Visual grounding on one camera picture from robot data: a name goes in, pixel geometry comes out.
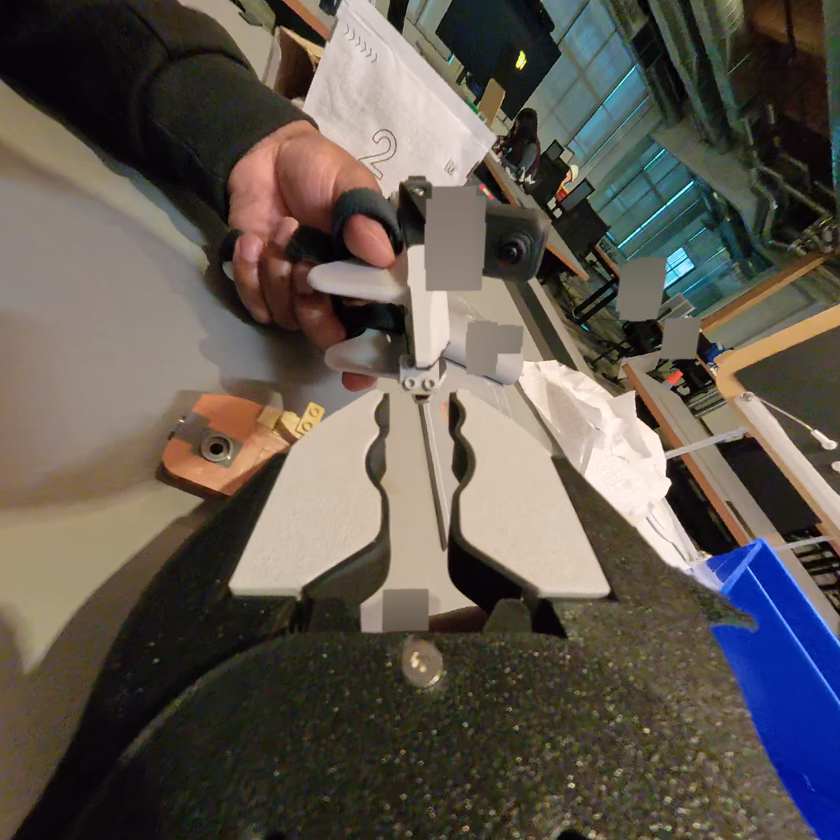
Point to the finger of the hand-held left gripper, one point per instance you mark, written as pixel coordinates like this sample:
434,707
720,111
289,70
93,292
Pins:
430,321

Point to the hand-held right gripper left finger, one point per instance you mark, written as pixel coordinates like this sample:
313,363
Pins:
315,512

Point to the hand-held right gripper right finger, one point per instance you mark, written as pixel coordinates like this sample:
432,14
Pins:
525,518

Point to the small grey orange brick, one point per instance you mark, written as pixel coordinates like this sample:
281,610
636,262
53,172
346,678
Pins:
420,380

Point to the brown tan brick model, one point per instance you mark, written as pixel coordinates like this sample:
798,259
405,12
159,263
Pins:
190,469

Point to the blue plastic bin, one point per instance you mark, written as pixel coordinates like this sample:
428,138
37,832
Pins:
787,656

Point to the person's left hand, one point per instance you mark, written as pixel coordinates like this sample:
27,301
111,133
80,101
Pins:
282,190

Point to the long wooden table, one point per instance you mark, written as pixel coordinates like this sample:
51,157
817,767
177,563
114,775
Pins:
569,256

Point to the white paper bag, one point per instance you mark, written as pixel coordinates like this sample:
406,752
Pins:
590,426
380,85

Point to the large black monitor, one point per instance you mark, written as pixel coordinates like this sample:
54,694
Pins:
499,39

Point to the brown cardboard box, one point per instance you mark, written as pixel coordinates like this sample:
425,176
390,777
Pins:
295,65

